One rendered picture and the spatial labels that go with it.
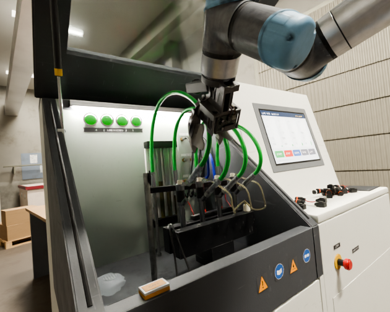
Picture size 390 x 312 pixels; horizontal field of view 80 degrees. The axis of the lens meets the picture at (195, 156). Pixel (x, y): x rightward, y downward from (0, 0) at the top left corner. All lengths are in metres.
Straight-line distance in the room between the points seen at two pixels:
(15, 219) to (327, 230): 4.95
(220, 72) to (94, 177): 0.65
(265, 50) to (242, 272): 0.47
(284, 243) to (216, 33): 0.55
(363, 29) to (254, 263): 0.51
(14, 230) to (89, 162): 4.39
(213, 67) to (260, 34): 0.12
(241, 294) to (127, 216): 0.56
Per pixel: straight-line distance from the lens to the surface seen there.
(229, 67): 0.47
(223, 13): 0.44
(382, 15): 0.49
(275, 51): 0.37
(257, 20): 0.39
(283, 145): 1.22
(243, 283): 0.62
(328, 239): 0.94
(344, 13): 0.49
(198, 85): 0.55
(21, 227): 5.30
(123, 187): 0.98
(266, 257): 0.67
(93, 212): 0.96
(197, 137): 0.57
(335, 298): 1.01
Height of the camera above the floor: 1.18
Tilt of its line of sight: 2 degrees up
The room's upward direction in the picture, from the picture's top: 5 degrees counter-clockwise
